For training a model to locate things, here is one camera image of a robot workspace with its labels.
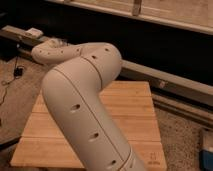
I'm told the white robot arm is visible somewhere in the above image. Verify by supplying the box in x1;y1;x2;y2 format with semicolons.
32;39;147;171

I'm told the wooden board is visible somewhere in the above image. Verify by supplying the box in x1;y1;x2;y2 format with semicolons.
11;81;167;171

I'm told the black power adapter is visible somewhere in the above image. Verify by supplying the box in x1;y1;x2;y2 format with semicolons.
13;67;23;78

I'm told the small white box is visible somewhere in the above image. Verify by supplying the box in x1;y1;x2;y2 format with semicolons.
25;28;43;38

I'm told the wooden shelf edge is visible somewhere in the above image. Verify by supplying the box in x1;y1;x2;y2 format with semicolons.
47;0;213;36

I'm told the blue box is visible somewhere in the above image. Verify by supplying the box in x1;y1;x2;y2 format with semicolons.
198;129;213;171

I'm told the long grey metal rail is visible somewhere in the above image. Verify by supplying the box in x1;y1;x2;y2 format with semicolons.
0;25;213;127

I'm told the black cable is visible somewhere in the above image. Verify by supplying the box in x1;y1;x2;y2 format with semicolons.
0;39;22;106

